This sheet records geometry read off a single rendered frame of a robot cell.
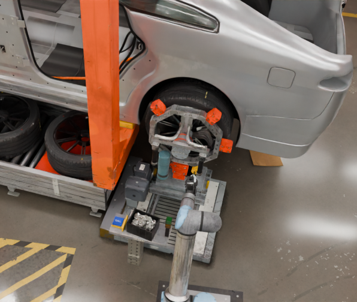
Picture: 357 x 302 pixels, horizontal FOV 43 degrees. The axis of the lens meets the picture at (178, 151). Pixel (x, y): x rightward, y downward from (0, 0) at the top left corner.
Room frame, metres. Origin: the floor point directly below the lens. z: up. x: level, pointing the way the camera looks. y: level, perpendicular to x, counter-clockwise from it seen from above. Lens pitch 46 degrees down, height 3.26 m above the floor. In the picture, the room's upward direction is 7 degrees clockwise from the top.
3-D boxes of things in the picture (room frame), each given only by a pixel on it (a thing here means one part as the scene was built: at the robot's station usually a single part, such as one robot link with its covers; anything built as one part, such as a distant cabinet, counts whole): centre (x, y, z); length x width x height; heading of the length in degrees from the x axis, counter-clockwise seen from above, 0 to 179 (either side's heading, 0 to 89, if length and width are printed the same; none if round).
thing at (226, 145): (2.41, -0.35, 0.85); 0.09 x 0.08 x 0.07; 82
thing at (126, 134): (2.53, 0.47, 0.69); 0.52 x 0.17 x 0.35; 172
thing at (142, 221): (1.84, 0.18, 0.51); 0.20 x 0.14 x 0.13; 73
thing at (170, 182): (2.61, -0.06, 0.32); 0.40 x 0.30 x 0.28; 82
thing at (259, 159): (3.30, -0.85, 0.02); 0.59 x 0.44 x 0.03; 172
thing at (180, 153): (2.37, -0.02, 0.85); 0.21 x 0.14 x 0.14; 172
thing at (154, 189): (2.61, -0.06, 0.13); 0.50 x 0.36 x 0.10; 82
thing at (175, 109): (2.44, -0.03, 0.85); 0.54 x 0.07 x 0.54; 82
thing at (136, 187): (2.44, 0.28, 0.26); 0.42 x 0.18 x 0.35; 172
